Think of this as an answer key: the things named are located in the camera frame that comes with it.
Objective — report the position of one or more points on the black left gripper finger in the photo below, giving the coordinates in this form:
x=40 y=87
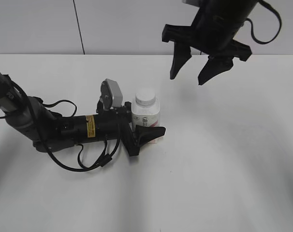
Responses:
x=145 y=135

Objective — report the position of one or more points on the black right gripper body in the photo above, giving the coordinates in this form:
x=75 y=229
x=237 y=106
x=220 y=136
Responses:
x=213 y=29

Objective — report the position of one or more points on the white yili changqing yogurt bottle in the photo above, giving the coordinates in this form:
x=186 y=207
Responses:
x=146 y=116

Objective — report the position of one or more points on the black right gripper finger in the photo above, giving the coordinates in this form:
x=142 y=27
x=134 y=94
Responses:
x=182 y=53
x=214 y=67

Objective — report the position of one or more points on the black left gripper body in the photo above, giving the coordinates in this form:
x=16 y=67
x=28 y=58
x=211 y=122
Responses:
x=109 y=124

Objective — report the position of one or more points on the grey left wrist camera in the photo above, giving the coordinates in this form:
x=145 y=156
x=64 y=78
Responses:
x=111 y=95

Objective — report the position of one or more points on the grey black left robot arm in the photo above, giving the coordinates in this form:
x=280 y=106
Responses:
x=53 y=131

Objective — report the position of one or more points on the white screw bottle cap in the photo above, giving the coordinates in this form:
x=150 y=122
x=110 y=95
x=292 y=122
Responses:
x=145 y=97

